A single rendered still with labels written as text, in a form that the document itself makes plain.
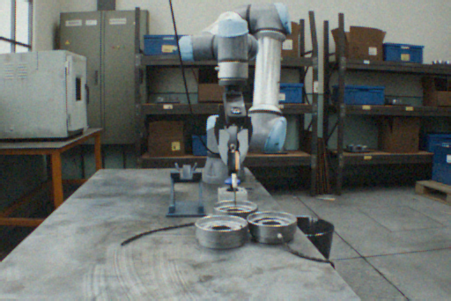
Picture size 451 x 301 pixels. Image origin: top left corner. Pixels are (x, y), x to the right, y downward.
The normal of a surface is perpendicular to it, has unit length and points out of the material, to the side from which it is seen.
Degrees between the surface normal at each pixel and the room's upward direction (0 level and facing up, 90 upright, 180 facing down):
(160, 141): 92
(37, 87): 90
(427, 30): 90
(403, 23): 90
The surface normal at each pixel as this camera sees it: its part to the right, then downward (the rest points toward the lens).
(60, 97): 0.10, 0.14
